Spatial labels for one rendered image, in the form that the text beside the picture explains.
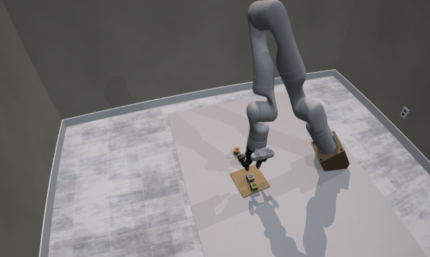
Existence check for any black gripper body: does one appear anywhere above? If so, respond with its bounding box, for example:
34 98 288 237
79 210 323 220
245 147 253 160

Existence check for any tan flat square mat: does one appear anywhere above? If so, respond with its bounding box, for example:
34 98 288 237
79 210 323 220
230 164 270 197

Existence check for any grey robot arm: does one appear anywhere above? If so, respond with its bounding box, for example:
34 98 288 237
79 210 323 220
247 0 338 161

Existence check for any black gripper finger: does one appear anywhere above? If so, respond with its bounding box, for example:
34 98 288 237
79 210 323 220
238 154 253 171
256 159 267 169

